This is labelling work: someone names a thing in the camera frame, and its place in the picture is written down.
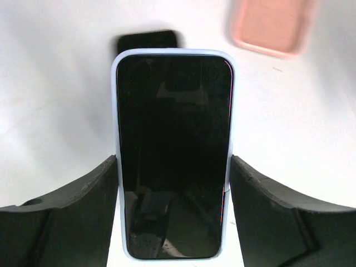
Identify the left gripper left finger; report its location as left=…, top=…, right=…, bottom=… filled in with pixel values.
left=1, top=155, right=118, bottom=266

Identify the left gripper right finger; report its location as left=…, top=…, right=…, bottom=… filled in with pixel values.
left=230, top=156, right=355, bottom=266

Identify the pink phone case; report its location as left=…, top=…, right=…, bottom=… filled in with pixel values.
left=229, top=0, right=319, bottom=58

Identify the black white-edged smartphone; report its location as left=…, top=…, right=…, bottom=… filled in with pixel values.
left=115, top=29, right=180, bottom=55

